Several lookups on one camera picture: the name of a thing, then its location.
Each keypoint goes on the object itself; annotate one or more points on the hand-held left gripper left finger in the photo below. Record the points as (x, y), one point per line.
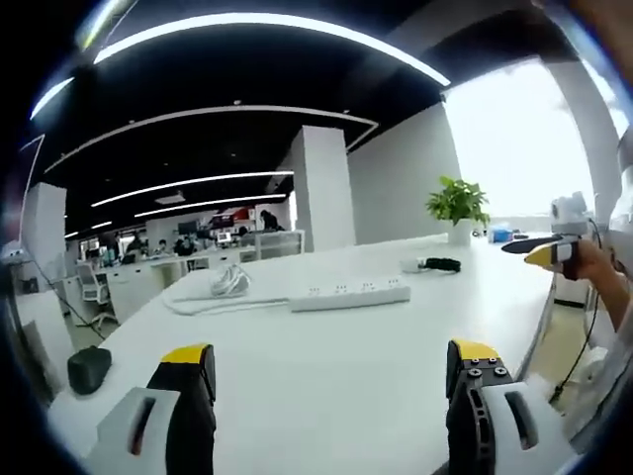
(190, 396)

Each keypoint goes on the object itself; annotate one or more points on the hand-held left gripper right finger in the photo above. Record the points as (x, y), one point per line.
(475, 396)

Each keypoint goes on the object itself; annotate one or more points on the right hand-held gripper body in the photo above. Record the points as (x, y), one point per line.
(571, 213)

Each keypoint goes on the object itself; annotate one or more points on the white charger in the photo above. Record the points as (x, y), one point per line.
(411, 265)

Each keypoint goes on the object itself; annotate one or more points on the white power strip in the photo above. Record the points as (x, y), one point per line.
(348, 294)

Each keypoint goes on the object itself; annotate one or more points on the white desk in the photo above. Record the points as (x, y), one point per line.
(346, 356)

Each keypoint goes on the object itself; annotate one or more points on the short ceiling light strip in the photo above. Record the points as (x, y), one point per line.
(193, 184)

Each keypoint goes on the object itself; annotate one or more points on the angled ceiling light strip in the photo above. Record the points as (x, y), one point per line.
(212, 116)

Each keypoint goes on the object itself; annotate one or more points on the long ceiling light strip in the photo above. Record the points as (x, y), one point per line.
(277, 32)

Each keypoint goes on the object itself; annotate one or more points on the person's right hand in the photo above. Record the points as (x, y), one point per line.
(596, 269)

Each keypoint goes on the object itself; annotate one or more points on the blue box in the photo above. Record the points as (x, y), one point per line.
(500, 232)

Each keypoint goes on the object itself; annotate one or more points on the green plant in white pot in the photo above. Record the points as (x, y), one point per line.
(457, 203)

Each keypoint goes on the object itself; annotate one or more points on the dark grey rounded case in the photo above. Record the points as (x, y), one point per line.
(89, 370)

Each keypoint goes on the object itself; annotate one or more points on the row of white office desks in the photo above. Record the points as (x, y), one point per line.
(158, 277)

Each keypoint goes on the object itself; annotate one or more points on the person's white clothing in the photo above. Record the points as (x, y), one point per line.
(605, 386)

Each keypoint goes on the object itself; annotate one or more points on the white office chair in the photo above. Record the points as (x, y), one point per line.
(94, 292)

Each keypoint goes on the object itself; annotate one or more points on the glass-front cabinet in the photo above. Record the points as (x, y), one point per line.
(279, 245)

